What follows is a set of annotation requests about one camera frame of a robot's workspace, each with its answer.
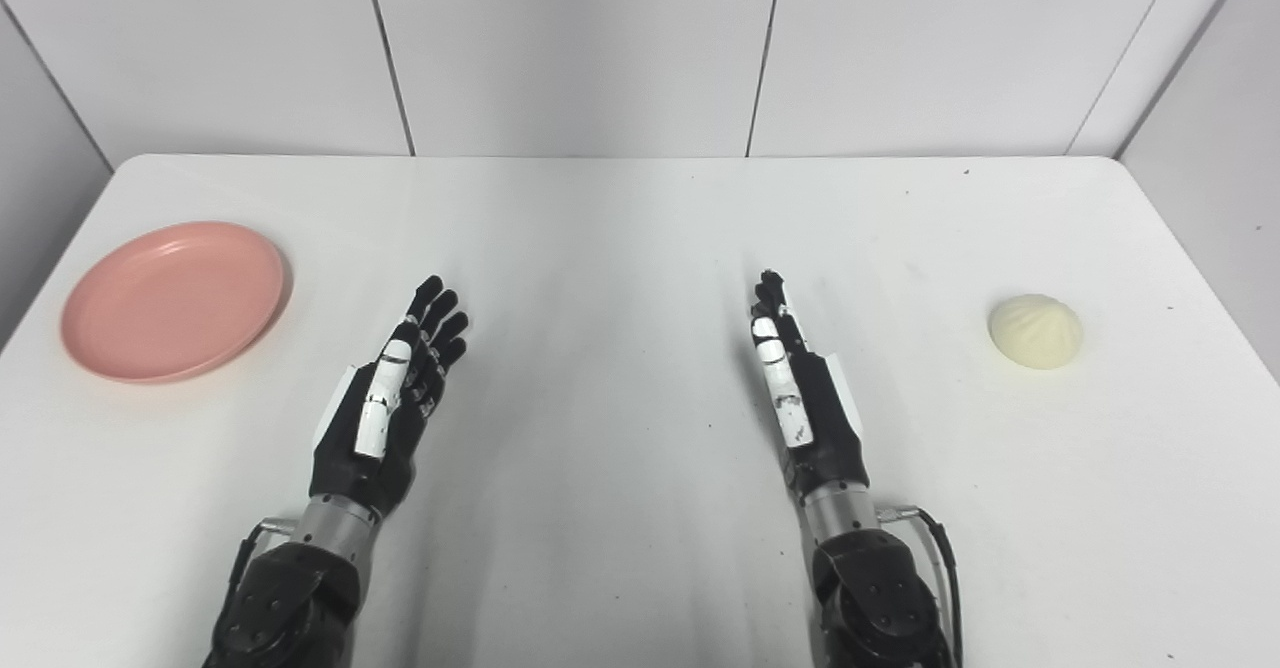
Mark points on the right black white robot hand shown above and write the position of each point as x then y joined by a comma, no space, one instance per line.
815,418

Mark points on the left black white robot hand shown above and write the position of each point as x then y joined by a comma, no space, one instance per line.
380,428

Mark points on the white steamed bun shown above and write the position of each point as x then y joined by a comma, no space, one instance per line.
1036,331

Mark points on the pink round plate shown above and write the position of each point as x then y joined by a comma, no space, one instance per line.
172,301

